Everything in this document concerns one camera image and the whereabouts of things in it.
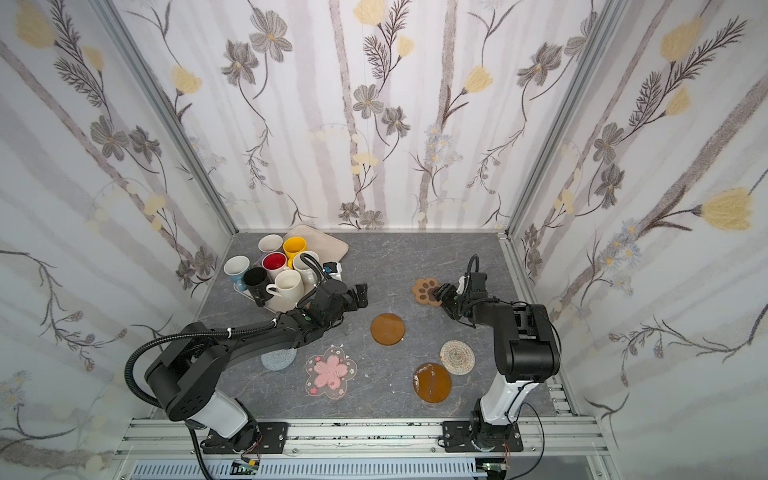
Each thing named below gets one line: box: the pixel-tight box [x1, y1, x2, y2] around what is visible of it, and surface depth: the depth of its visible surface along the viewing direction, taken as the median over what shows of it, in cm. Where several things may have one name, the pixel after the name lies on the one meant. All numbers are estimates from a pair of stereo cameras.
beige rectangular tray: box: [283, 224, 349, 265], surface depth 121 cm
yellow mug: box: [283, 236, 308, 269], surface depth 106 cm
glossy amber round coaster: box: [413, 362, 452, 404], surface depth 85 cm
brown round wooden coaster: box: [370, 313, 406, 346], surface depth 95 cm
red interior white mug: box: [262, 252, 287, 282], surface depth 103 cm
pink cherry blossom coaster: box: [305, 346, 357, 400], surface depth 86 cm
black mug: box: [243, 267, 273, 307], surface depth 97 cm
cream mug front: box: [266, 269, 305, 312], surface depth 97 cm
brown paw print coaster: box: [412, 277, 442, 307], surface depth 105 cm
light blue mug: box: [223, 255, 251, 291], surface depth 100 cm
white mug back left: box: [258, 234, 284, 253], surface depth 110 cm
